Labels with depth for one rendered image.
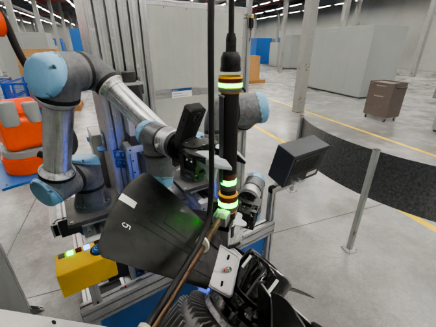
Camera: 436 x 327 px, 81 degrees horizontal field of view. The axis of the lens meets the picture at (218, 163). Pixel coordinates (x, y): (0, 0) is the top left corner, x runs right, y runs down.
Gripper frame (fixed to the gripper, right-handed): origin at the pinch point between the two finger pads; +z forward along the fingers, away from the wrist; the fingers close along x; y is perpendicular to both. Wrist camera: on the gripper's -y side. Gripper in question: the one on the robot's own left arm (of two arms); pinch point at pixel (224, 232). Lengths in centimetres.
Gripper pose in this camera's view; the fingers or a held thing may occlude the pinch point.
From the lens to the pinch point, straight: 77.7
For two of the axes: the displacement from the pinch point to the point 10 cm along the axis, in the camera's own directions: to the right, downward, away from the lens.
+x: -1.0, 8.8, 4.6
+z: -3.4, 4.1, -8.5
